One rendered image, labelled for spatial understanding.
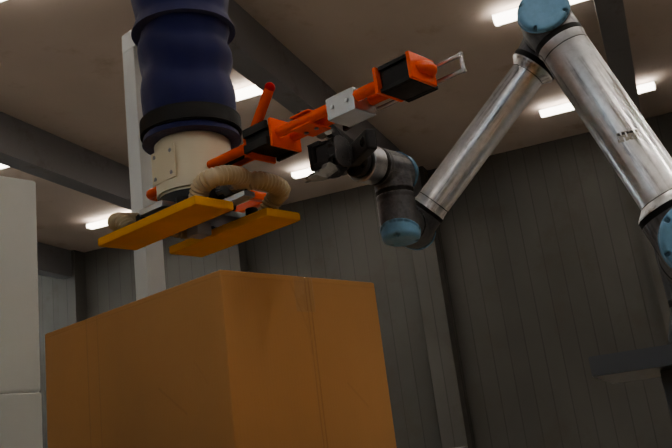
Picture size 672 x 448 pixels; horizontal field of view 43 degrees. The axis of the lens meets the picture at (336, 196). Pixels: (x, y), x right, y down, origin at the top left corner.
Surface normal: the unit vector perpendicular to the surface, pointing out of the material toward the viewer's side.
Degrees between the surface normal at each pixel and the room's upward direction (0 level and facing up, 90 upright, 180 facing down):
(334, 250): 90
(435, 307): 90
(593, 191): 90
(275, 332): 90
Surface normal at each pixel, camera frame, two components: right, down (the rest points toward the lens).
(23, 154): 0.92, -0.22
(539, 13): -0.39, -0.34
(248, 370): 0.72, -0.29
